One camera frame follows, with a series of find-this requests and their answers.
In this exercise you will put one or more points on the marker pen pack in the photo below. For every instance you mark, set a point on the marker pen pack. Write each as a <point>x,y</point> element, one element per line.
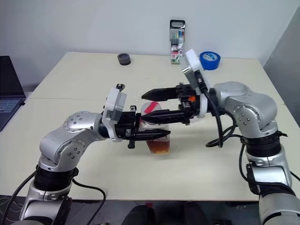
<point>177,42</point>

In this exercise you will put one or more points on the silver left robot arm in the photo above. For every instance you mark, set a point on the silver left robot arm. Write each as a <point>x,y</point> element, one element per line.
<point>70,138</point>

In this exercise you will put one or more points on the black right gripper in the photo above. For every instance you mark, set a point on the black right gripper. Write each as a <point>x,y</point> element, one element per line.
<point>186,106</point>

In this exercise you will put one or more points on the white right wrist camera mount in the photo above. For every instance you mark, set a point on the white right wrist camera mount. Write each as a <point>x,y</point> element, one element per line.
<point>193,62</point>

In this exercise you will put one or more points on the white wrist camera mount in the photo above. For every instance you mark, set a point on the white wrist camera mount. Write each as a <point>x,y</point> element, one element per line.
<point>115,105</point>
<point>193,62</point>

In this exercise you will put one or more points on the grey partition panel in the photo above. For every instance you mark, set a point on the grey partition panel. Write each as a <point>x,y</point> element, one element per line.
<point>284,58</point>

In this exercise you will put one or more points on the dark rounded shape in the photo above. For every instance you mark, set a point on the dark rounded shape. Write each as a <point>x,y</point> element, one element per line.
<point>138,215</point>

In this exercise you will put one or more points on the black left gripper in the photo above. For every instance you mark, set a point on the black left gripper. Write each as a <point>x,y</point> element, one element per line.
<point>125,126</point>

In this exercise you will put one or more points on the clear plastic cup brown liquid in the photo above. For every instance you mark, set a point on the clear plastic cup brown liquid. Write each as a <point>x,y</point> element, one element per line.
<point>159,146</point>

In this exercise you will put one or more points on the dark open laptop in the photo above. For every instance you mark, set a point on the dark open laptop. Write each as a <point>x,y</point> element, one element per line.
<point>9,93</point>

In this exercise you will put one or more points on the blue tape roll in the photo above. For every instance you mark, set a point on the blue tape roll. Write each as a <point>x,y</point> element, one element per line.
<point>210,60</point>

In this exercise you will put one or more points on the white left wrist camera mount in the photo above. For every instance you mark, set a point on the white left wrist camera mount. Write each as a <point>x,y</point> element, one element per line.
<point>115,105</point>

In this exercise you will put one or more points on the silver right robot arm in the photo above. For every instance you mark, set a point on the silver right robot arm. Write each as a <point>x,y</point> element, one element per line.
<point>253,110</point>

